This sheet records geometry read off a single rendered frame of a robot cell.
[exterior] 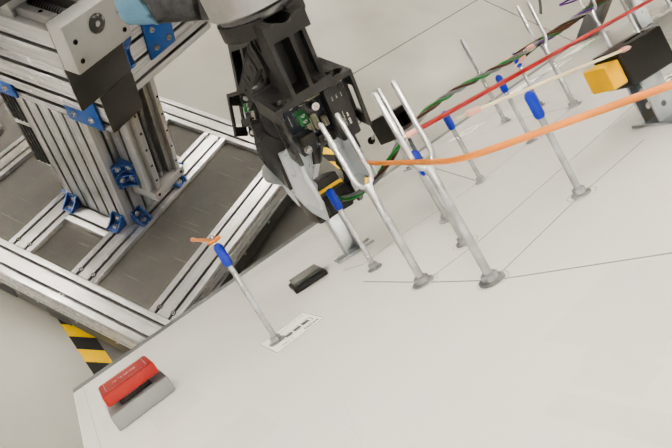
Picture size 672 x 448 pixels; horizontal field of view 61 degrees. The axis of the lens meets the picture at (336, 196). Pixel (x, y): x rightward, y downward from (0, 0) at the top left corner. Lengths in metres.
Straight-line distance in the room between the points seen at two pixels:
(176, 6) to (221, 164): 1.21
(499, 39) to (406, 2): 0.56
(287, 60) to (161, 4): 0.40
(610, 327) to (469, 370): 0.07
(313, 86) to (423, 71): 2.30
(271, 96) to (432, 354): 0.25
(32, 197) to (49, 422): 0.71
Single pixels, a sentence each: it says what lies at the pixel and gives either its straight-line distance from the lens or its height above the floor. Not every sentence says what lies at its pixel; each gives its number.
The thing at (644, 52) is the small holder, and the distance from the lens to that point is 0.53.
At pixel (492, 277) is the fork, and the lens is 0.38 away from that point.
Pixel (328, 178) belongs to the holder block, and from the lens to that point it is 0.59.
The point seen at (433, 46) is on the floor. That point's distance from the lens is 2.91.
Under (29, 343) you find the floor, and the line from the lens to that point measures 2.03.
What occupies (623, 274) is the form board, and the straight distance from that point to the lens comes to 0.32.
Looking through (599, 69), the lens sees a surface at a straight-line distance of 0.51.
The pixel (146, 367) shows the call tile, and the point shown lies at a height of 1.12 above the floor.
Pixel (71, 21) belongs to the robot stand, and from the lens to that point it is 1.02.
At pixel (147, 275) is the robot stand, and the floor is 0.21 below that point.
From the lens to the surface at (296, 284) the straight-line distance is 0.61.
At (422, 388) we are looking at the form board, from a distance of 0.31.
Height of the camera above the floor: 1.60
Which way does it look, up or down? 49 degrees down
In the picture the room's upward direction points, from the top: straight up
